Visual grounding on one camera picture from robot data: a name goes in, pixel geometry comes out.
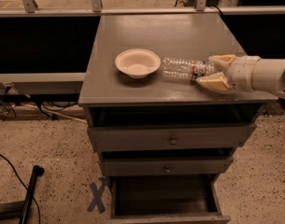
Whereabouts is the grey top drawer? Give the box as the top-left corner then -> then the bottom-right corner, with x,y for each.
88,122 -> 256,152

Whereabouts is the grey middle drawer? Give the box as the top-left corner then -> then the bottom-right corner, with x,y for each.
101,157 -> 234,176

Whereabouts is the clear plastic water bottle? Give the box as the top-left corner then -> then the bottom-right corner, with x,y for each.
162,57 -> 219,81

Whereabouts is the metal rail frame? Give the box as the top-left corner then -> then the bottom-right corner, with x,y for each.
0,0 -> 285,95

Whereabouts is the blue tape cross mark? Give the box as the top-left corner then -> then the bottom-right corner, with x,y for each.
87,177 -> 107,214

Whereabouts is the black floor cable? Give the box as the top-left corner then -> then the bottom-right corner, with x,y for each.
0,148 -> 42,224

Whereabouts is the white paper bowl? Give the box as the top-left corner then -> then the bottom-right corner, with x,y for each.
115,49 -> 161,78

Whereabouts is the black cable bundle under rail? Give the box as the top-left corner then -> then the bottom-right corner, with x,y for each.
0,86 -> 79,121

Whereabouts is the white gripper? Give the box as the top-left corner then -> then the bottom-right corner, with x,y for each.
196,54 -> 261,92

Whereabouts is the grey drawer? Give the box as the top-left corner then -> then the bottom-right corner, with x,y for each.
108,175 -> 231,224
88,122 -> 256,152
101,157 -> 234,176

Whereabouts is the black metal stand leg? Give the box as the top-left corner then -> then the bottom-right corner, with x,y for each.
19,165 -> 44,224

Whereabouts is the grey bottom drawer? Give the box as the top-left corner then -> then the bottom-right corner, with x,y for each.
108,175 -> 231,224

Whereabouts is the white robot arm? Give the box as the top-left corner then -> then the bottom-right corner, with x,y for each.
196,54 -> 285,100

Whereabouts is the grey wooden drawer cabinet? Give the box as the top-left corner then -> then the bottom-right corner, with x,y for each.
78,13 -> 278,224

